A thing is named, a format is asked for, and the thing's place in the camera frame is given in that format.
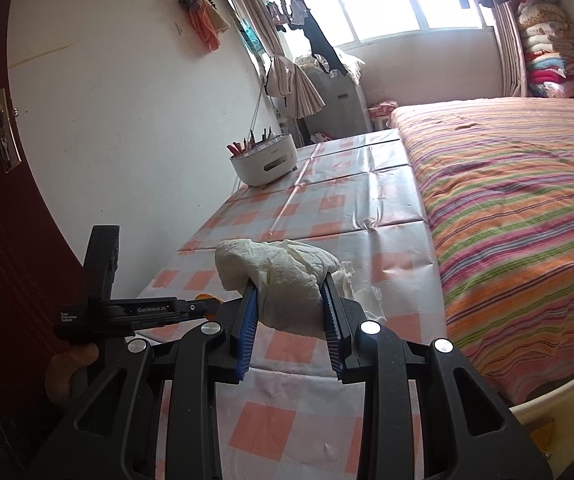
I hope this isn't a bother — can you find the small orange scrap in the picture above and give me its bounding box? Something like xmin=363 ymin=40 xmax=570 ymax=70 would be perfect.
xmin=194 ymin=292 xmax=224 ymax=322

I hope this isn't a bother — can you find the orange hanging cloth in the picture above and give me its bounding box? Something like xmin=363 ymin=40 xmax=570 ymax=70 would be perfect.
xmin=179 ymin=0 xmax=231 ymax=53

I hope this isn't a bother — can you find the dark red door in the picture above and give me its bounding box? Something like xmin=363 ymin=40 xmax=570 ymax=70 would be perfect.
xmin=0 ymin=0 xmax=83 ymax=480

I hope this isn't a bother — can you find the hanging sock rack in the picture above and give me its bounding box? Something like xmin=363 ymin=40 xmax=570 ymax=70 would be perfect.
xmin=262 ymin=0 xmax=313 ymax=31

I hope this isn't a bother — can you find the bed with striped sheet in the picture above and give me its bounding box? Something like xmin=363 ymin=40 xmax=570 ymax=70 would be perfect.
xmin=386 ymin=97 xmax=574 ymax=406

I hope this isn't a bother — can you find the white utensil holder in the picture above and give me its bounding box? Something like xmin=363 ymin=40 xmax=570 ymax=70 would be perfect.
xmin=230 ymin=135 xmax=298 ymax=188

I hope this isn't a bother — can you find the grey standing appliance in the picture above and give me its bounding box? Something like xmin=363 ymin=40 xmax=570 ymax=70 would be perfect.
xmin=294 ymin=57 xmax=373 ymax=143

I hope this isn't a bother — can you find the tied beige curtain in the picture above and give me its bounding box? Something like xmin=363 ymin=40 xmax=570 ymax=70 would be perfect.
xmin=212 ymin=0 xmax=327 ymax=120

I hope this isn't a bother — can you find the cream plastic trash bin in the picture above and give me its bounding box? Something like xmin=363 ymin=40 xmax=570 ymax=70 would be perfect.
xmin=509 ymin=362 xmax=574 ymax=480

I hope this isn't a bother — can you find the teal hanging bag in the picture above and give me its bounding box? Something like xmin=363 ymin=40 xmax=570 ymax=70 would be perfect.
xmin=239 ymin=17 xmax=264 ymax=56

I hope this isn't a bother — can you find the bundle of utensils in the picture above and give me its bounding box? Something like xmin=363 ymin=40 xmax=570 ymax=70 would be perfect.
xmin=226 ymin=127 xmax=280 ymax=156

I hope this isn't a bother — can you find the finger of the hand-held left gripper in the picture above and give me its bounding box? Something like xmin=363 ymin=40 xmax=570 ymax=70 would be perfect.
xmin=177 ymin=297 xmax=224 ymax=321

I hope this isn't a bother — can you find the person's left hand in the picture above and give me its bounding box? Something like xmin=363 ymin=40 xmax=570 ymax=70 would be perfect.
xmin=44 ymin=344 xmax=100 ymax=406

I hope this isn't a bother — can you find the black hanging garment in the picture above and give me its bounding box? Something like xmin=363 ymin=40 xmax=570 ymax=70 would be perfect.
xmin=303 ymin=7 xmax=345 ymax=73

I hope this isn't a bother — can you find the straight beige curtain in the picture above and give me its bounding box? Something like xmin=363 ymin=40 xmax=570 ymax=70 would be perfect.
xmin=492 ymin=2 xmax=528 ymax=98

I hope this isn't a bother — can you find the large white paper towel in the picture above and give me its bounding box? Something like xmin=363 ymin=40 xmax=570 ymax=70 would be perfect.
xmin=214 ymin=238 xmax=340 ymax=336

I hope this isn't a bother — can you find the stack of folded blankets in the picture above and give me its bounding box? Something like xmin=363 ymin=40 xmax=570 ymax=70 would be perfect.
xmin=516 ymin=0 xmax=574 ymax=100

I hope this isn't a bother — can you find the window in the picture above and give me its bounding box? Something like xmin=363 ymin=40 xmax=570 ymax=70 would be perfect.
xmin=312 ymin=0 xmax=498 ymax=43

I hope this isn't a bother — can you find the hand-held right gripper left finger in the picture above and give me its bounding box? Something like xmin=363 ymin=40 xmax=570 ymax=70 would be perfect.
xmin=32 ymin=280 xmax=260 ymax=480

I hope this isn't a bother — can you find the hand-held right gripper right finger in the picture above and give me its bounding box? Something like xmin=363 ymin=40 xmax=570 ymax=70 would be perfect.
xmin=319 ymin=275 xmax=552 ymax=480

